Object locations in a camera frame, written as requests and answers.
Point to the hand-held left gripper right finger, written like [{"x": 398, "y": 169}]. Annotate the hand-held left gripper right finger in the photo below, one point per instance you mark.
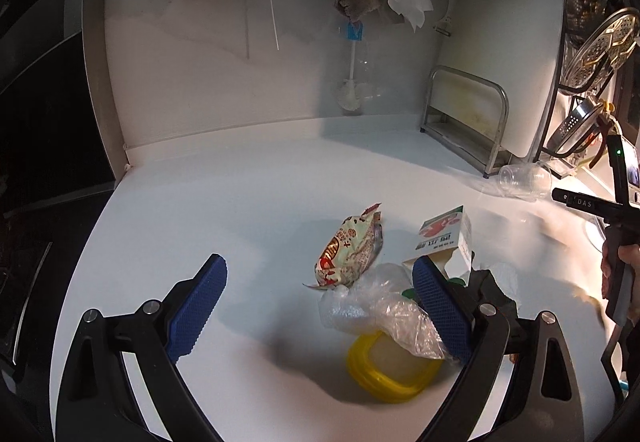
[{"x": 440, "y": 307}]

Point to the white cutting board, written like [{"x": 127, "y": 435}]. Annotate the white cutting board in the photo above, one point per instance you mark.
[{"x": 500, "y": 22}]

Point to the clear plastic cup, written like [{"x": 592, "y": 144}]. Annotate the clear plastic cup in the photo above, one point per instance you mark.
[{"x": 525, "y": 179}]

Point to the perforated steel steamer plate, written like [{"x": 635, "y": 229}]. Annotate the perforated steel steamer plate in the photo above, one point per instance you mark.
[{"x": 605, "y": 44}]

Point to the steel strainer ladle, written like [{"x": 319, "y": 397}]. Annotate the steel strainer ladle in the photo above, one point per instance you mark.
[{"x": 575, "y": 122}]

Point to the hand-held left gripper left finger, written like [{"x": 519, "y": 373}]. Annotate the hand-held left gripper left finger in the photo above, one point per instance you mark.
[{"x": 197, "y": 307}]

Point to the small white drink carton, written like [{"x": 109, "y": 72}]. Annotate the small white drink carton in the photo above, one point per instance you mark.
[{"x": 442, "y": 232}]

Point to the steel cutting board rack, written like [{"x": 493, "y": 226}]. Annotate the steel cutting board rack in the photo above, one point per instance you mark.
[{"x": 452, "y": 134}]

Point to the clear plastic bag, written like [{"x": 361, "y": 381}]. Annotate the clear plastic bag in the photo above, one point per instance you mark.
[{"x": 380, "y": 307}]

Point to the red and white snack wrapper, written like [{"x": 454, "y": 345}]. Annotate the red and white snack wrapper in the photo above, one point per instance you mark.
[{"x": 345, "y": 252}]

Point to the person's right hand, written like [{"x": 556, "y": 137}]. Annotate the person's right hand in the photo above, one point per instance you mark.
[{"x": 606, "y": 267}]

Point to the white bottle brush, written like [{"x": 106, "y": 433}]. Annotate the white bottle brush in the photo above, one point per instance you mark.
[{"x": 352, "y": 67}]

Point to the green bottle cap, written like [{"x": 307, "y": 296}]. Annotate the green bottle cap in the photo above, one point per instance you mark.
[{"x": 408, "y": 293}]

